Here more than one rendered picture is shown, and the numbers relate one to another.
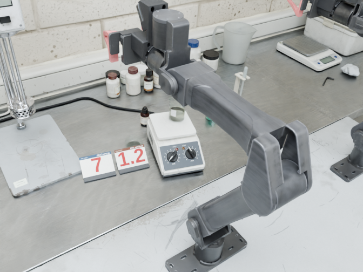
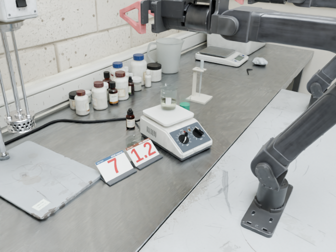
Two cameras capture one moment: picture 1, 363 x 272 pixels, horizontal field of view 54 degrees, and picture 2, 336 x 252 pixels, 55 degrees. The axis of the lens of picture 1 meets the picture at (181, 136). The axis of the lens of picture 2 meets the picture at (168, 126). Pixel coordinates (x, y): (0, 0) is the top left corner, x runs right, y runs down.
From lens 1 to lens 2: 0.42 m
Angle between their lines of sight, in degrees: 21
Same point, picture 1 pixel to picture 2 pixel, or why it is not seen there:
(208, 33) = (142, 51)
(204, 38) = not seen: hidden behind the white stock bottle
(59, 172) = (78, 184)
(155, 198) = (187, 178)
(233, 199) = (318, 112)
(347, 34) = not seen: hidden behind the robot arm
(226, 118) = (307, 30)
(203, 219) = (276, 156)
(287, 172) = not seen: outside the picture
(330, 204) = (322, 143)
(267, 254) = (312, 189)
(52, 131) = (43, 153)
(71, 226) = (126, 226)
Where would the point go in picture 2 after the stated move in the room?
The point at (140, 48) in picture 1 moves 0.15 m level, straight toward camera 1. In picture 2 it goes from (176, 8) to (221, 22)
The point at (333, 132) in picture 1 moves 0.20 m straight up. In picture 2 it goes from (281, 100) to (291, 52)
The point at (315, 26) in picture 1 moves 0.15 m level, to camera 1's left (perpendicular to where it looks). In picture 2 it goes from (216, 38) to (194, 39)
